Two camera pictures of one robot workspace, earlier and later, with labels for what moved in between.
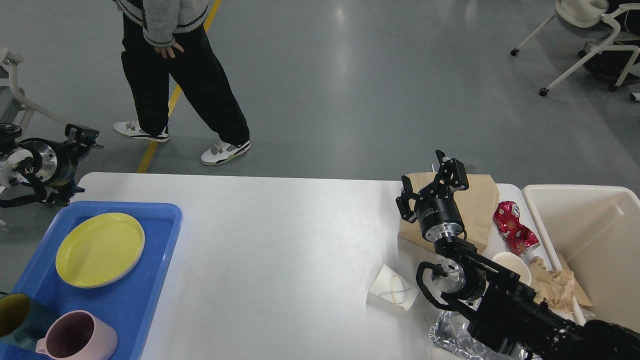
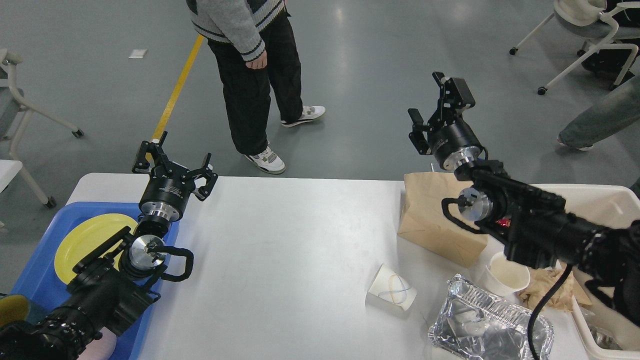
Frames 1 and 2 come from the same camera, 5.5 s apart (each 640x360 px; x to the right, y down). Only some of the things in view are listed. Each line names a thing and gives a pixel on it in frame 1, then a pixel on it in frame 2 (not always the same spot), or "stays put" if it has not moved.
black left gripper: x=60 y=160 -> x=170 y=184
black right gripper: x=439 y=217 -> x=454 y=142
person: x=162 y=37 -> x=254 y=44
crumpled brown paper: x=558 y=288 stays put
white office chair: x=585 y=19 stays put
